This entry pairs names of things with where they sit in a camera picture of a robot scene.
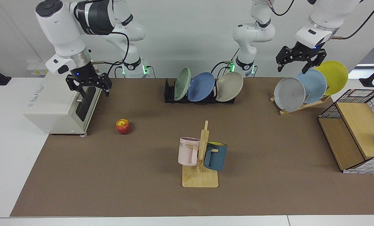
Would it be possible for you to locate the wooden cup stand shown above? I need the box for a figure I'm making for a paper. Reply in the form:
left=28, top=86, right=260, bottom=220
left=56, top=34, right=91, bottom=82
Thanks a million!
left=182, top=120, right=219, bottom=188

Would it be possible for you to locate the beige plate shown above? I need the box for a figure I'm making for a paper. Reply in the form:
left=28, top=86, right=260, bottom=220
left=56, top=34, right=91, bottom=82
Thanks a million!
left=215, top=72, right=244, bottom=102

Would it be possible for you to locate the dark teal cup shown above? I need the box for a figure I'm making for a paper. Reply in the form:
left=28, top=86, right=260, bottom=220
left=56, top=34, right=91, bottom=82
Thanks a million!
left=203, top=141, right=228, bottom=171

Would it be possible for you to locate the red yellow apple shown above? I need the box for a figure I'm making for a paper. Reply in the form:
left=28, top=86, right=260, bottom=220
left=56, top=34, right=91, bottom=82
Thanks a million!
left=116, top=119, right=131, bottom=135

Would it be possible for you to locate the wooden plate rack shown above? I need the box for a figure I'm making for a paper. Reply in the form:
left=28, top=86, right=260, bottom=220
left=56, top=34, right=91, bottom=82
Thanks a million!
left=270, top=94, right=330, bottom=116

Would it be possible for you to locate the pale toaster oven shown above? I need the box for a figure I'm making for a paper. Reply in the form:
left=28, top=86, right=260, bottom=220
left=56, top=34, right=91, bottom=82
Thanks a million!
left=23, top=70, right=102, bottom=137

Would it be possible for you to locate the pink cup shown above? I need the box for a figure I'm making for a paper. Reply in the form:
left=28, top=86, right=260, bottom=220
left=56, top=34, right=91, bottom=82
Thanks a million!
left=178, top=137, right=201, bottom=166

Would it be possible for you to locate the black dish rack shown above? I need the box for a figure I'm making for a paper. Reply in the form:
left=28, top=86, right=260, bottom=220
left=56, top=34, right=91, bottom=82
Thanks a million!
left=164, top=78, right=236, bottom=104

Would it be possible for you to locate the light blue plate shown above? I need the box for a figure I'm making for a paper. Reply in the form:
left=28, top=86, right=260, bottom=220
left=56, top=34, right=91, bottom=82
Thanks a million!
left=295, top=69, right=327, bottom=104

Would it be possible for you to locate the grey plate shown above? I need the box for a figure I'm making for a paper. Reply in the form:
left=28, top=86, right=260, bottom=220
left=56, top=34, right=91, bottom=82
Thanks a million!
left=274, top=77, right=306, bottom=112

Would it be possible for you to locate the wire basket with wooden floor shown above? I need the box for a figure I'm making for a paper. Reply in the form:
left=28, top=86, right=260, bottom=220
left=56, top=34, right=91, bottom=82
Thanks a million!
left=318, top=89, right=374, bottom=174

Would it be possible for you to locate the pale green plate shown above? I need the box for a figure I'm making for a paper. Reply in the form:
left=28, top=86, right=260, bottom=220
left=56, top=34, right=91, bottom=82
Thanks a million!
left=174, top=67, right=191, bottom=101

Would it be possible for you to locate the yellow plate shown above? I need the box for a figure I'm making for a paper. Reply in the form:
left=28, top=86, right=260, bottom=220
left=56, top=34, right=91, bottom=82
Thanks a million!
left=315, top=61, right=349, bottom=96

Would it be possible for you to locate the white socket strip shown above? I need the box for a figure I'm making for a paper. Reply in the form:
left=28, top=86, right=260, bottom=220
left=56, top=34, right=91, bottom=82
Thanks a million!
left=27, top=61, right=54, bottom=76

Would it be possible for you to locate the brown table cloth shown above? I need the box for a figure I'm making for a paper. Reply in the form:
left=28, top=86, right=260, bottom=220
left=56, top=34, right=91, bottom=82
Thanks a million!
left=10, top=78, right=374, bottom=217

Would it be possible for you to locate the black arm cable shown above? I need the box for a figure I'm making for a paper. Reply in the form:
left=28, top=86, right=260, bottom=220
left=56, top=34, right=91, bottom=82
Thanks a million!
left=91, top=30, right=130, bottom=76
left=332, top=0, right=374, bottom=40

